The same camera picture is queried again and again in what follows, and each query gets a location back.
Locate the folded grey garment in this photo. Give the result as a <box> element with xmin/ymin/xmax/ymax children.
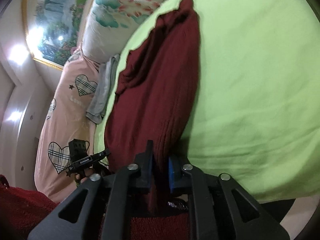
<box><xmin>86</xmin><ymin>54</ymin><xmax>120</xmax><ymax>125</ymax></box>

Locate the gold-framed landscape painting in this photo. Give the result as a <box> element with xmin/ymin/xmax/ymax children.
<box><xmin>21</xmin><ymin>0</ymin><xmax>93</xmax><ymax>69</ymax></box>

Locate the light green bed sheet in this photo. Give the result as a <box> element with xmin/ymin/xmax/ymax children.
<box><xmin>93</xmin><ymin>0</ymin><xmax>320</xmax><ymax>203</ymax></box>

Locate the dark red knit hoodie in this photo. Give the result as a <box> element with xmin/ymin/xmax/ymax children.
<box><xmin>105</xmin><ymin>0</ymin><xmax>200</xmax><ymax>213</ymax></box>

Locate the white floral quilt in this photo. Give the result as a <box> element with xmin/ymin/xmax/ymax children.
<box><xmin>81</xmin><ymin>0</ymin><xmax>165</xmax><ymax>63</ymax></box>

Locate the person's left hand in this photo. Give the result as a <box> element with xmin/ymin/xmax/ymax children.
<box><xmin>74</xmin><ymin>168</ymin><xmax>94</xmax><ymax>187</ymax></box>

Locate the pink heart-print duvet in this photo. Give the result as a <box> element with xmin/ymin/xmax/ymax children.
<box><xmin>34</xmin><ymin>48</ymin><xmax>101</xmax><ymax>203</ymax></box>

